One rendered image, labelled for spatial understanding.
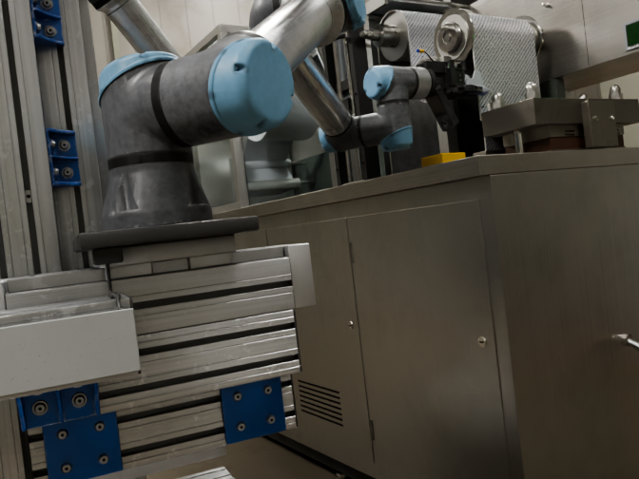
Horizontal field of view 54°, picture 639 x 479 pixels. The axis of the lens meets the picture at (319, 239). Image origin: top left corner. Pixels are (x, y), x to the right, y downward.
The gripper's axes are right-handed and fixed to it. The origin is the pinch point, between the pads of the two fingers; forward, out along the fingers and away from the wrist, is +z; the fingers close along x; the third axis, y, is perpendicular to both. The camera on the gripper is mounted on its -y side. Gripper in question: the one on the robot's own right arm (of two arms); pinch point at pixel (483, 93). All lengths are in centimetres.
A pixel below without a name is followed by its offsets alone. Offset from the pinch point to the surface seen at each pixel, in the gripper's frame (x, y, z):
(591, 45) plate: -11.0, 10.8, 30.6
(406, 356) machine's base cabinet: 7, -63, -28
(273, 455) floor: 93, -109, -28
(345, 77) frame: 42.8, 15.5, -12.1
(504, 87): -0.2, 1.6, 7.6
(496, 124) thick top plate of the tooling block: -8.6, -9.7, -5.8
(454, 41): 3.7, 14.4, -4.6
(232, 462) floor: 98, -109, -41
